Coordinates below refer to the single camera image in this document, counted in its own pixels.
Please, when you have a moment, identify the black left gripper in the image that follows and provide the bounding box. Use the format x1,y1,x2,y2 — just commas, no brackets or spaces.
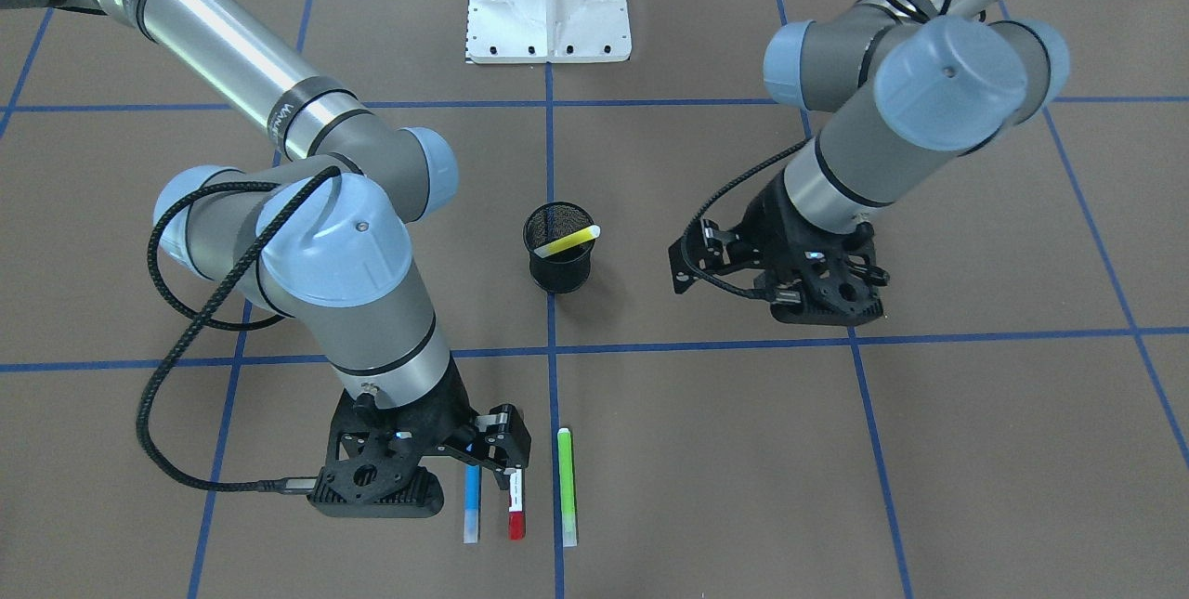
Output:
668,175,874,300

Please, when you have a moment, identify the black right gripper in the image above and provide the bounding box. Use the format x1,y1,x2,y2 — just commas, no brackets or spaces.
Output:
353,359,531,490

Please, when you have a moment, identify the blue highlighter pen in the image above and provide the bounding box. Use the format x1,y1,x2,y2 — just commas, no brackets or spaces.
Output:
463,466,482,546

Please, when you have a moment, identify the red whiteboard marker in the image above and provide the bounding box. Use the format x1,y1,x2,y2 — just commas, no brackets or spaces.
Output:
508,468,527,542

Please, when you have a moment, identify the green highlighter pen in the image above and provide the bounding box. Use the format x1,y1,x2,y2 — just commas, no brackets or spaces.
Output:
556,428,578,548

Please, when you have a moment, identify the yellow highlighter pen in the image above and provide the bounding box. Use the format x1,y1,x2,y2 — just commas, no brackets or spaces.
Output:
531,223,600,259

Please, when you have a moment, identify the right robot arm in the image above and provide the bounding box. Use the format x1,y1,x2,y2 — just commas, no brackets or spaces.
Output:
4,0,531,511

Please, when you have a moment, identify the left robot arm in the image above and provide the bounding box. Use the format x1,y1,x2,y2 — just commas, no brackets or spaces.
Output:
668,0,1071,327

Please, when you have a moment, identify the black mesh pen holder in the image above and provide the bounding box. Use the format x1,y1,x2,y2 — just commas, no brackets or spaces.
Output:
523,202,595,294

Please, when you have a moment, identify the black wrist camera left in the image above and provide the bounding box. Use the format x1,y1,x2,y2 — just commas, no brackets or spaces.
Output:
765,241,889,327

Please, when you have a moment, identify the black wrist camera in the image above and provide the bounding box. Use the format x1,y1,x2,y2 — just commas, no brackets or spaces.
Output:
306,397,443,518
765,241,889,327

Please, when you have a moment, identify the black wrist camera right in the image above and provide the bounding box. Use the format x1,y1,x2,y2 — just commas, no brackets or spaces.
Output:
306,397,443,518

